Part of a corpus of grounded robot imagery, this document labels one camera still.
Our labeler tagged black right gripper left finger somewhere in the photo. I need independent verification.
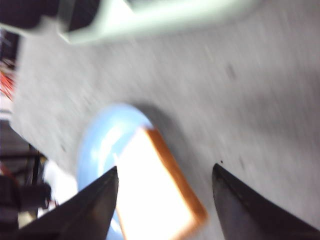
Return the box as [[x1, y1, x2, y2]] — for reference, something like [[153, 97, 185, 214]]
[[14, 167, 119, 240]]

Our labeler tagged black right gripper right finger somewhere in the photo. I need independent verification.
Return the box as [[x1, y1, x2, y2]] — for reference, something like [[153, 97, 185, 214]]
[[212, 163, 320, 240]]

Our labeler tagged mint green breakfast maker base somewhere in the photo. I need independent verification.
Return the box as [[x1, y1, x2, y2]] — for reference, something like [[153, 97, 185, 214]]
[[57, 0, 260, 45]]

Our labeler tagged blue plate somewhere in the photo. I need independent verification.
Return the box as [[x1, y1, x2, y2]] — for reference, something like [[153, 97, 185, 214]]
[[77, 104, 155, 240]]

